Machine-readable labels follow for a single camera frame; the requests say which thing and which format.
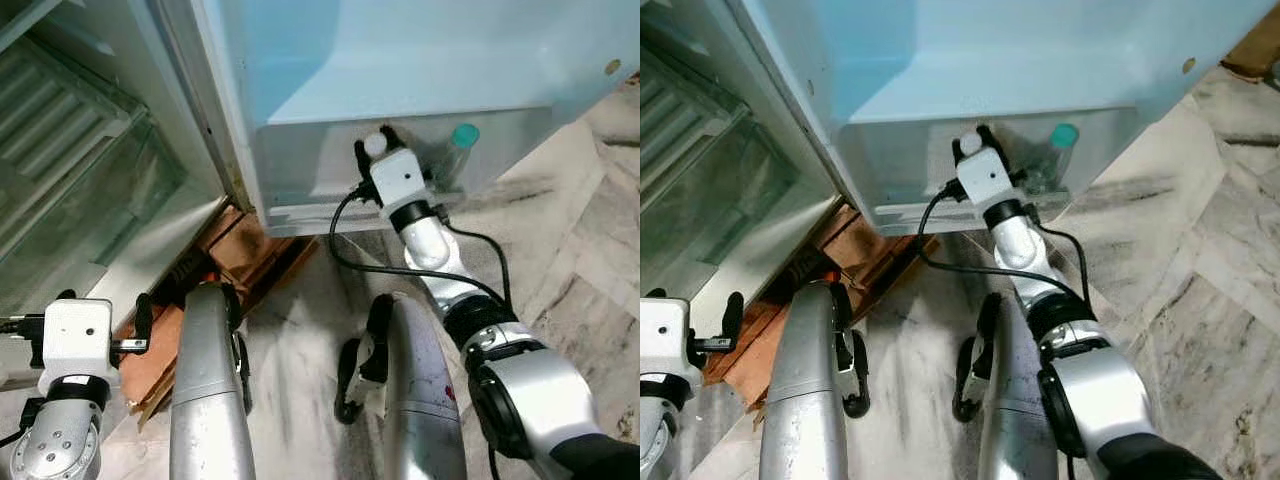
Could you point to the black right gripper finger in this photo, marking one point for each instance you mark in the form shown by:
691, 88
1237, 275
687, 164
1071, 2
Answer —
396, 138
953, 162
362, 162
988, 137

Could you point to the white cap bottle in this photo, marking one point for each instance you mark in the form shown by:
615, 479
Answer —
376, 145
970, 144

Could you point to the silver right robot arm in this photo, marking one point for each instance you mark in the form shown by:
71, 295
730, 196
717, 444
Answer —
530, 390
1110, 390

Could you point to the clear fridge door shelf bin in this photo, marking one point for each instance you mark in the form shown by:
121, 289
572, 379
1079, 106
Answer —
900, 160
300, 160

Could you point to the brown wooden fridge stand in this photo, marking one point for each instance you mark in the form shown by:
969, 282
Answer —
850, 240
240, 250

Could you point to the ribbed white fridge shelf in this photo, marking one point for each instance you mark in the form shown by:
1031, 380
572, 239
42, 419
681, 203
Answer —
50, 120
680, 120

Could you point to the teal cap clear bottle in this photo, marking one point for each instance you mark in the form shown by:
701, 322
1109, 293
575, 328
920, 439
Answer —
1064, 135
463, 135

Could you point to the silver left robot leg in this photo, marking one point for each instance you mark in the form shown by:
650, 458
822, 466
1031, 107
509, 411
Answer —
205, 380
800, 380

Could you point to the clear crisper drawer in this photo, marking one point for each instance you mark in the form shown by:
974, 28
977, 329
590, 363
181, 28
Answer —
740, 220
120, 220

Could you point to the brown wooden furniture corner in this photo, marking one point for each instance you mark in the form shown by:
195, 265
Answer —
1255, 55

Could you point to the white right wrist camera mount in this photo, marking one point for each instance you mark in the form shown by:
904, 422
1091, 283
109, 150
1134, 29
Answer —
398, 178
988, 178

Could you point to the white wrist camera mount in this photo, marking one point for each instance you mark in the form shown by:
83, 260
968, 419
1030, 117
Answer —
665, 340
988, 178
78, 345
398, 178

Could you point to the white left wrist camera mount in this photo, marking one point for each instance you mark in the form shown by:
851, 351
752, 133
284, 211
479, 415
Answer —
665, 340
78, 345

